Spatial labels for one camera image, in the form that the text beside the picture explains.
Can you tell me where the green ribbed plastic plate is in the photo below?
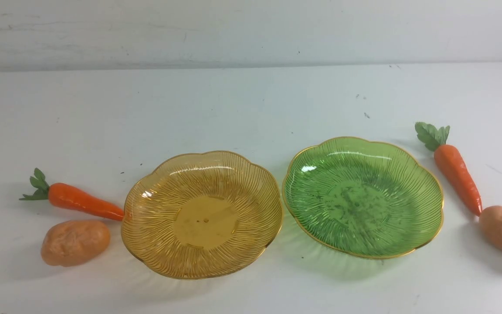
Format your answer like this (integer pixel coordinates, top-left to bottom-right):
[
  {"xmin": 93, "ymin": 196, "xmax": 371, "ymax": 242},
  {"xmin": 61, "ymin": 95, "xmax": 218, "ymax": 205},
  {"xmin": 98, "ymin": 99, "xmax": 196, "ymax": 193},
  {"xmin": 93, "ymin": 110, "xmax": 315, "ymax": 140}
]
[{"xmin": 282, "ymin": 137, "xmax": 444, "ymax": 259}]

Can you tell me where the orange toy carrot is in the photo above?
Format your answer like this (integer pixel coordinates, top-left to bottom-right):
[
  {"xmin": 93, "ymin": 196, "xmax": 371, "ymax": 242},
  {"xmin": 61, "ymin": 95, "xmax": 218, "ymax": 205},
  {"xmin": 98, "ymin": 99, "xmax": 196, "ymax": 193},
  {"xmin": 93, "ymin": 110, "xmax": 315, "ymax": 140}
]
[
  {"xmin": 20, "ymin": 167, "xmax": 124, "ymax": 221},
  {"xmin": 414, "ymin": 122, "xmax": 483, "ymax": 217}
]

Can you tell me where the amber ribbed plastic plate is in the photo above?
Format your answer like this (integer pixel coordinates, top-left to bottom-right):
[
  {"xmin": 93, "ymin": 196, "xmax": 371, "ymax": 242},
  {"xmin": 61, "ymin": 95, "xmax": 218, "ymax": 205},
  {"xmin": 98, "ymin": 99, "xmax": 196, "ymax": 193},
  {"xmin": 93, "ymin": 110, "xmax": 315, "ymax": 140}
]
[{"xmin": 120, "ymin": 150, "xmax": 284, "ymax": 280}]

